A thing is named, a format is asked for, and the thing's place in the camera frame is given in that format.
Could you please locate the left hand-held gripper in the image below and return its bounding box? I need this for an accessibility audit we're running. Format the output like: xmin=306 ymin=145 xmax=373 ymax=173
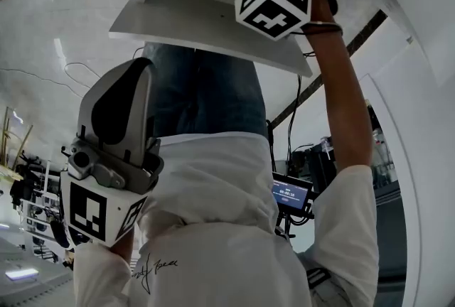
xmin=59 ymin=57 xmax=165 ymax=248

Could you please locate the person's left forearm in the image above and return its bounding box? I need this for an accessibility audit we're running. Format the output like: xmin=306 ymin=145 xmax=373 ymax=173
xmin=112 ymin=227 xmax=137 ymax=260

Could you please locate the person's right forearm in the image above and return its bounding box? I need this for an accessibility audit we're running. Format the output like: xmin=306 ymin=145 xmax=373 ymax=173
xmin=307 ymin=23 xmax=374 ymax=175

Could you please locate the person's right hand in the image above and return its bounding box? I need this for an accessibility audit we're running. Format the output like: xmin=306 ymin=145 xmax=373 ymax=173
xmin=311 ymin=0 xmax=339 ymax=23

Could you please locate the white equipment rack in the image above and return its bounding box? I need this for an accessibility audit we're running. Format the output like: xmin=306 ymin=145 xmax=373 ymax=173
xmin=19 ymin=156 xmax=63 ymax=260

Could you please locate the person's white shirt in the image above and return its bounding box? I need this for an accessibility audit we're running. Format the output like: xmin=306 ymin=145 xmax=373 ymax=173
xmin=73 ymin=133 xmax=380 ymax=307

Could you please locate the black equipment box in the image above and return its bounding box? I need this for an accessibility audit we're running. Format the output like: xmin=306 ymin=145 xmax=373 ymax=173
xmin=291 ymin=142 xmax=337 ymax=193

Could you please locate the dark cord bracelet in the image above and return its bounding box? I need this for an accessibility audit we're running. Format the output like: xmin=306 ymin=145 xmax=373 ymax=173
xmin=301 ymin=21 xmax=344 ymax=36

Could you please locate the black device cable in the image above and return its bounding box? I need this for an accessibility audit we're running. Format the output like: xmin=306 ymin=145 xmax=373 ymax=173
xmin=284 ymin=49 xmax=317 ymax=178

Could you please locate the small black recorder screen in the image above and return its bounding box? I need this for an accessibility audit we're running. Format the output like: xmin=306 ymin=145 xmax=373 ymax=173
xmin=272 ymin=172 xmax=314 ymax=211

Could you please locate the black strap buckle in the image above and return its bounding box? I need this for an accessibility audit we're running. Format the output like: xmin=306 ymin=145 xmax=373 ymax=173
xmin=305 ymin=268 xmax=332 ymax=291

